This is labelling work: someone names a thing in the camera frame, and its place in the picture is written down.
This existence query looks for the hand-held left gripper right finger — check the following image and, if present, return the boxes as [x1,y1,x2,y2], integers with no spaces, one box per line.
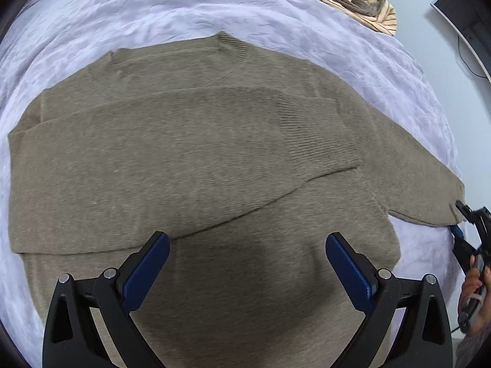
[325,232,454,368]

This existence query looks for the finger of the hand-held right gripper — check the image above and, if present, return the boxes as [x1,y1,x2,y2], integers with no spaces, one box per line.
[454,200,475,224]
[449,225,479,273]

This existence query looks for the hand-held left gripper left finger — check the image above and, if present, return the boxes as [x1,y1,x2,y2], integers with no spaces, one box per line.
[43,231,171,368]

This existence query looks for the taupe knit sweater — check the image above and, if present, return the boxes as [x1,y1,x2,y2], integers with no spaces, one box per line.
[8,33,466,368]

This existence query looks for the person's right hand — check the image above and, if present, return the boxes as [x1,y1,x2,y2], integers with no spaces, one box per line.
[459,265,491,334]

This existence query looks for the black monitor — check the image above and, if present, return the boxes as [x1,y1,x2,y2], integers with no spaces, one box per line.
[430,0,491,81]

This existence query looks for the beige striped garment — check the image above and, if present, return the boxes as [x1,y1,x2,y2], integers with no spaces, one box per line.
[289,0,397,37]

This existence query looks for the lavender plush blanket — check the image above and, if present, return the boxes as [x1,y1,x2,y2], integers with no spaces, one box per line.
[0,0,468,368]

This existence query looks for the black monitor cable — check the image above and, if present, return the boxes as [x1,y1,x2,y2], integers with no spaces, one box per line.
[457,34,491,81]

